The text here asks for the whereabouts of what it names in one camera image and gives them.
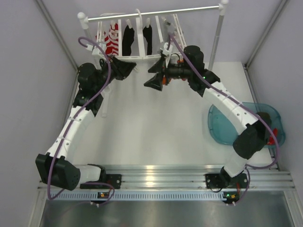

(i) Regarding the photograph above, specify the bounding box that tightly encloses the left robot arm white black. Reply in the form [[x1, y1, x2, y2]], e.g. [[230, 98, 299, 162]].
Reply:
[[36, 56, 136, 191]]

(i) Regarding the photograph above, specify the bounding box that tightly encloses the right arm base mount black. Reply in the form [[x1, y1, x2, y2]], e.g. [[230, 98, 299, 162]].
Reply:
[[205, 173, 249, 190]]

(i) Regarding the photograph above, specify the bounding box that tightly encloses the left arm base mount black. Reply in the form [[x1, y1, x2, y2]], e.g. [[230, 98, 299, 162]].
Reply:
[[105, 174, 122, 189]]

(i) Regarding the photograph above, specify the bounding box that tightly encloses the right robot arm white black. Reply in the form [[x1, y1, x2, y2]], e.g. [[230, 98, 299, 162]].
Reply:
[[144, 43, 271, 188]]

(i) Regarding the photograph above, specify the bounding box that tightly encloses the blue plastic basin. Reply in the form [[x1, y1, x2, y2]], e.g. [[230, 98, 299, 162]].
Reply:
[[208, 102, 286, 146]]

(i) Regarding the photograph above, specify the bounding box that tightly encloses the silver metal clothes rack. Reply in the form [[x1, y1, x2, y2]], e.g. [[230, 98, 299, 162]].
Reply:
[[77, 0, 231, 118]]

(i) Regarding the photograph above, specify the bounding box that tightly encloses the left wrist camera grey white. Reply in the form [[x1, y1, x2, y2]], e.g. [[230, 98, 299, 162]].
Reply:
[[86, 44, 104, 58]]

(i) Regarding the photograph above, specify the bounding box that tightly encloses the black sock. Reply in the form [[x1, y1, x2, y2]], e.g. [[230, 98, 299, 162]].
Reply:
[[143, 26, 152, 55], [122, 26, 134, 56]]

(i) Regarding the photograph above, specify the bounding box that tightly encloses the aluminium mounting rail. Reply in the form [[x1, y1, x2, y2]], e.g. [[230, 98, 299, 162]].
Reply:
[[37, 164, 296, 191]]

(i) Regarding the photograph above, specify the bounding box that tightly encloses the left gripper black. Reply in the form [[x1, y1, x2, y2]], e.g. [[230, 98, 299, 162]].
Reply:
[[94, 55, 136, 93]]

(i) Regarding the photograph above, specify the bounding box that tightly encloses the brown sock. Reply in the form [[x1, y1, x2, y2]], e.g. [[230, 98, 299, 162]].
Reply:
[[257, 112, 272, 127]]

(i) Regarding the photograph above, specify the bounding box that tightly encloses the grey sock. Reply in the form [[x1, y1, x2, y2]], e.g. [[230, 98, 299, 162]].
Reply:
[[164, 20, 176, 36]]

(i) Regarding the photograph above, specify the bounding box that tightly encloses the slotted grey cable duct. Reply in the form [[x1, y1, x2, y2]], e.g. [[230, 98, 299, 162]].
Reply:
[[56, 190, 239, 201]]

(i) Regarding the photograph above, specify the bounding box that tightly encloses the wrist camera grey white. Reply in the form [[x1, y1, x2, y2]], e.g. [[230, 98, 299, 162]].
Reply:
[[86, 44, 104, 58], [160, 42, 172, 59]]

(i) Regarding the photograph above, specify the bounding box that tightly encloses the red sock in basin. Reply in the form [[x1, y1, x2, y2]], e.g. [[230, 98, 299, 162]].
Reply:
[[266, 128, 279, 146]]

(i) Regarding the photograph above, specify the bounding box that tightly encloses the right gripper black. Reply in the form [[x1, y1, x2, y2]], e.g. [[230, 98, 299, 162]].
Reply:
[[144, 56, 193, 91]]

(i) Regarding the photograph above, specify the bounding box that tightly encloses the white plastic sock hanger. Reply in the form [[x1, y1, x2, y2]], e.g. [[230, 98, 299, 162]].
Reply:
[[90, 9, 187, 61]]

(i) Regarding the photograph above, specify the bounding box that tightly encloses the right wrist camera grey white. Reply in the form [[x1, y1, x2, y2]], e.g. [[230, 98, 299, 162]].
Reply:
[[160, 42, 172, 59]]

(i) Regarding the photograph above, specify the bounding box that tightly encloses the red white striped sock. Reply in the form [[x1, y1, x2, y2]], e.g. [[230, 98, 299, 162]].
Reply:
[[105, 22, 119, 56], [95, 28, 106, 43]]

